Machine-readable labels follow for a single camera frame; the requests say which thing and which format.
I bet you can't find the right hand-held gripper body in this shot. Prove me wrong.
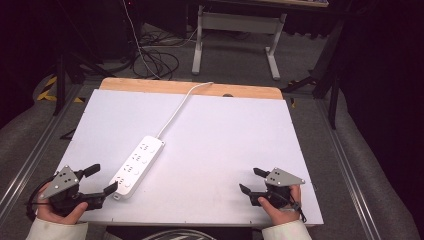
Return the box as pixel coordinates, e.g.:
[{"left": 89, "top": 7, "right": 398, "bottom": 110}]
[{"left": 249, "top": 167, "right": 306, "bottom": 210}]

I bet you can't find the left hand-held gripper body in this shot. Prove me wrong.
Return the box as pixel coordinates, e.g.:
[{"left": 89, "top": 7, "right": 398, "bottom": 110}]
[{"left": 38, "top": 165, "right": 106, "bottom": 216}]

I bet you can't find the white power strip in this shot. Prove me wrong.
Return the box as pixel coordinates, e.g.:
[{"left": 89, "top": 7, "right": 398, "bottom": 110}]
[{"left": 108, "top": 135, "right": 166, "bottom": 201}]

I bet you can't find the person's left hand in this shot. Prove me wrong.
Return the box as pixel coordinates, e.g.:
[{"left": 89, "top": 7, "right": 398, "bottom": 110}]
[{"left": 35, "top": 182, "right": 90, "bottom": 226}]

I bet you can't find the person's right hand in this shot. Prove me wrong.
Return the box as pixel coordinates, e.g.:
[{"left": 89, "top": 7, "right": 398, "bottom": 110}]
[{"left": 257, "top": 184, "right": 302, "bottom": 226}]

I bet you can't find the black tripod stand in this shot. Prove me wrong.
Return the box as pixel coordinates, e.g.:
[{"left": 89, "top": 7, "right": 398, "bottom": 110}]
[{"left": 52, "top": 0, "right": 118, "bottom": 116}]

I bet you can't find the black metal stand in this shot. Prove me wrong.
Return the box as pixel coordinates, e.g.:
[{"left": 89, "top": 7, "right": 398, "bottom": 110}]
[{"left": 281, "top": 0, "right": 354, "bottom": 130}]

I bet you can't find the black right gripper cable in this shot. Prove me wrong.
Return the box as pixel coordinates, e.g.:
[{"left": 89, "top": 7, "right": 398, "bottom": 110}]
[{"left": 266, "top": 189, "right": 308, "bottom": 224}]

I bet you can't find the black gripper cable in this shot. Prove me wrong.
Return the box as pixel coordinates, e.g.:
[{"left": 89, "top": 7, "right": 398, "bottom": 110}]
[
  {"left": 25, "top": 175, "right": 58, "bottom": 222},
  {"left": 266, "top": 189, "right": 308, "bottom": 224}
]

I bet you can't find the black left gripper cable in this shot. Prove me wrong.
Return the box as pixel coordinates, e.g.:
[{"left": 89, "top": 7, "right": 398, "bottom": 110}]
[{"left": 25, "top": 175, "right": 58, "bottom": 222}]

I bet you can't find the aluminium floor rail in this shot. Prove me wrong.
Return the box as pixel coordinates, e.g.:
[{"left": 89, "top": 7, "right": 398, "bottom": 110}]
[
  {"left": 315, "top": 98, "right": 382, "bottom": 240},
  {"left": 0, "top": 83, "right": 84, "bottom": 218}
]

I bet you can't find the white power strip cable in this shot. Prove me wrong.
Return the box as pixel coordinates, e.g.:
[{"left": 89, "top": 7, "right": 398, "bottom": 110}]
[{"left": 156, "top": 81, "right": 215, "bottom": 139}]

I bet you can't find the tangle of black floor cables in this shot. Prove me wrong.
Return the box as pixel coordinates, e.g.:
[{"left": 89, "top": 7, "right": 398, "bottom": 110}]
[{"left": 131, "top": 31, "right": 198, "bottom": 81}]

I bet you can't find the white floor cable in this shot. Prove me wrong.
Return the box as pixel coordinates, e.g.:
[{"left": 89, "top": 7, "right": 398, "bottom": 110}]
[{"left": 121, "top": 0, "right": 162, "bottom": 80}]

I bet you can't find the white metal desk frame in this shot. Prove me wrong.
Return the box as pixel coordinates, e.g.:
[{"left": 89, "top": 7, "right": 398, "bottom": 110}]
[{"left": 191, "top": 4, "right": 288, "bottom": 81}]

